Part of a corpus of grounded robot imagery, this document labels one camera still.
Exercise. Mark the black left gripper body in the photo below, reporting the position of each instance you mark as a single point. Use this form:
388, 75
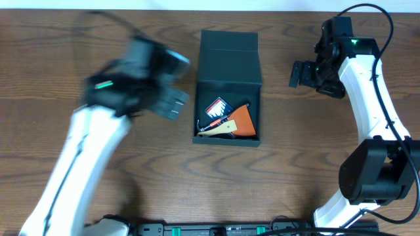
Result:
163, 101

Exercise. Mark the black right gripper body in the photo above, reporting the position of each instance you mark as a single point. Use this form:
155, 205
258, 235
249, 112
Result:
310, 77

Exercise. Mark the clear precision screwdriver set case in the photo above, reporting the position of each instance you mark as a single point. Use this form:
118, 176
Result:
218, 109

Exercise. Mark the red black handled hammer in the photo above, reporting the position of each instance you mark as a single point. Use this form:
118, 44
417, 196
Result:
241, 114

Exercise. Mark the dark green gift box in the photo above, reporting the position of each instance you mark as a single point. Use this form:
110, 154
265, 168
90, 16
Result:
229, 68

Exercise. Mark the orange scraper with wooden handle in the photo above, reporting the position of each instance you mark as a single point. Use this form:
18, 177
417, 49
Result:
236, 128

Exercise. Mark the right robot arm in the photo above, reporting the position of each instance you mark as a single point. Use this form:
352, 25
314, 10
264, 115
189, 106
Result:
377, 172

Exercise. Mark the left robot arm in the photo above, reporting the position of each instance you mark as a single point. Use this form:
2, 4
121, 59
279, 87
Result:
142, 78

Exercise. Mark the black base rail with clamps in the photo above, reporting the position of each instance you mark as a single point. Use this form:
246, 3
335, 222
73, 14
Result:
210, 229

